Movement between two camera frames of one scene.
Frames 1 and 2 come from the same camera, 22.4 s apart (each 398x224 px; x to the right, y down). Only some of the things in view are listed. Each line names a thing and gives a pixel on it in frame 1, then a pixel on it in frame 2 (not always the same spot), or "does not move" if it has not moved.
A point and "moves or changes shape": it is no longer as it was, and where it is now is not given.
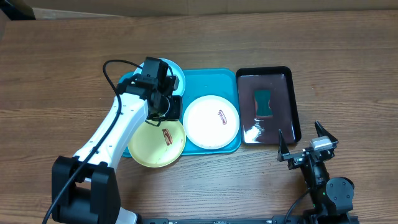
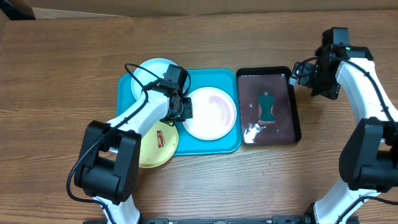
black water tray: [267, 104] does not move
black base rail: [305, 219] does not move
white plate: [211, 122] moves or changes shape
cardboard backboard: [59, 9] does not move
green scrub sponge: [263, 106] moves or changes shape
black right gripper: [297, 158] -> [332, 92]
